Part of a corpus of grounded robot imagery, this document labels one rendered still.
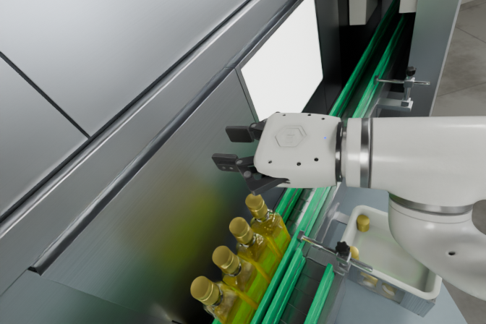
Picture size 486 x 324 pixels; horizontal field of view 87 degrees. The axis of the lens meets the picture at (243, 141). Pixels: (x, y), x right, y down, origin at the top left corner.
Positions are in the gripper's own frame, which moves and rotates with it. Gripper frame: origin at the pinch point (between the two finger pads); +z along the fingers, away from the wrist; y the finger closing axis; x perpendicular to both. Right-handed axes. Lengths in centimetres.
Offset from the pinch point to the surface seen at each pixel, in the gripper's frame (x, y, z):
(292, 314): 43.9, 13.1, -3.8
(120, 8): -19.5, -9.1, 14.3
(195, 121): 1.7, -7.7, 11.6
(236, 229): 15.7, 6.4, 2.8
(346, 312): 74, 5, -14
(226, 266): 16.9, 12.5, 3.0
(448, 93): 149, -191, -82
